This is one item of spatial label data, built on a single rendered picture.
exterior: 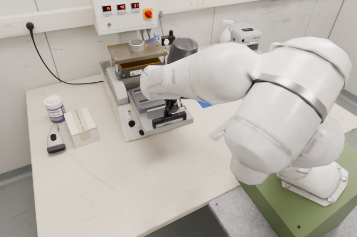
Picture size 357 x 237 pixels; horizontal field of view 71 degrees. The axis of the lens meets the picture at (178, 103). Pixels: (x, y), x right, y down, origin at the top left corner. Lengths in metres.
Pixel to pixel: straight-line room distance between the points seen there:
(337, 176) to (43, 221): 1.04
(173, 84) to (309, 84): 0.26
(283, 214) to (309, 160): 0.59
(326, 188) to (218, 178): 0.44
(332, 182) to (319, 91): 0.60
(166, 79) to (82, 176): 0.79
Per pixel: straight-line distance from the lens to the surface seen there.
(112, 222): 1.08
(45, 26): 1.66
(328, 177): 0.94
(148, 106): 1.12
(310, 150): 0.44
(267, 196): 1.05
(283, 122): 0.35
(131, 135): 1.30
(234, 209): 1.11
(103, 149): 1.30
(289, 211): 1.02
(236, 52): 0.40
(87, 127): 1.30
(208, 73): 0.40
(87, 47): 1.78
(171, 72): 0.52
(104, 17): 1.39
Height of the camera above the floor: 1.70
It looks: 38 degrees down
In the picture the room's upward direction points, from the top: 2 degrees clockwise
